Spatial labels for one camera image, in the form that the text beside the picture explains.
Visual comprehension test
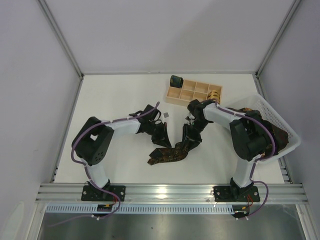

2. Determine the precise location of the dark key-patterned tie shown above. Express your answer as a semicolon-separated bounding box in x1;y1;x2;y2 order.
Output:
147;140;200;166

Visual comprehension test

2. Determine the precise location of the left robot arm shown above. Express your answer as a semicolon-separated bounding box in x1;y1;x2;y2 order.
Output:
70;102;172;193

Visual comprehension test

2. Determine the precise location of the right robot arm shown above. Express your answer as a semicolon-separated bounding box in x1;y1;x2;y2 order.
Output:
181;99;279;195

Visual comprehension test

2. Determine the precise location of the pile of dark ties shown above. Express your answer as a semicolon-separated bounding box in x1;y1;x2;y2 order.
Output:
229;107;289;161

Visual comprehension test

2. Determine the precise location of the wooden compartment box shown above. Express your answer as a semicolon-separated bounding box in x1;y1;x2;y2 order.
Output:
165;79;223;107

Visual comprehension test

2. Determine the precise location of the rolled gold patterned tie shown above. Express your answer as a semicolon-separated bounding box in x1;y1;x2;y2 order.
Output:
207;90;221;104

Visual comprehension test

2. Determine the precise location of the rolled dark green tie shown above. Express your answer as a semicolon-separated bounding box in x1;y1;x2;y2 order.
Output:
169;75;184;89

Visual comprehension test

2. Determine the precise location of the white plastic basket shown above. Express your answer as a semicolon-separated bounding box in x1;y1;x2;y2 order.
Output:
223;93;301;164

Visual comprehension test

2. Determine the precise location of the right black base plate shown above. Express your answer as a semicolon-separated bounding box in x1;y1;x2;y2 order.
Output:
213;185;261;203

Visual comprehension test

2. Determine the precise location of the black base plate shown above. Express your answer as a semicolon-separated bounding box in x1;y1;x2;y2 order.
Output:
213;185;261;203
81;183;126;202

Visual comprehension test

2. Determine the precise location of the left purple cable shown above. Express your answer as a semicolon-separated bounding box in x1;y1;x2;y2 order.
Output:
47;101;161;227

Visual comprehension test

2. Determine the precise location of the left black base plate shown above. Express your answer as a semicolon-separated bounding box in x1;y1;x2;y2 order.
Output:
81;183;126;202

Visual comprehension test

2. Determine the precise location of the aluminium mounting rail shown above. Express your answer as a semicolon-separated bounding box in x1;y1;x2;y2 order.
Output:
35;183;308;205

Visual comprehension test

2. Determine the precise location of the white slotted cable duct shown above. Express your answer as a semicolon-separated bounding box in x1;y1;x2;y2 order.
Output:
45;203;247;215

